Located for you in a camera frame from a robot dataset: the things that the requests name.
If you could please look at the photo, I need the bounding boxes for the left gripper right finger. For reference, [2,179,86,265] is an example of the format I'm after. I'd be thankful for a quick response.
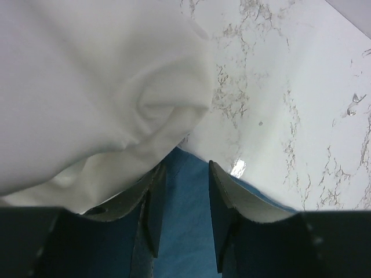
[209,162,370,277]

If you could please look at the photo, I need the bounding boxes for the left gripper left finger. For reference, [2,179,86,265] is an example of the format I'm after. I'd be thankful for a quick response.
[1,164,166,277]

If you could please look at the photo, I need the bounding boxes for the blue t shirt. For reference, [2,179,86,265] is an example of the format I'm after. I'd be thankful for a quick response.
[78,146,298,278]

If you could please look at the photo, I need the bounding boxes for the white t shirt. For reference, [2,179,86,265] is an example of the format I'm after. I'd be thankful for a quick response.
[1,1,214,213]

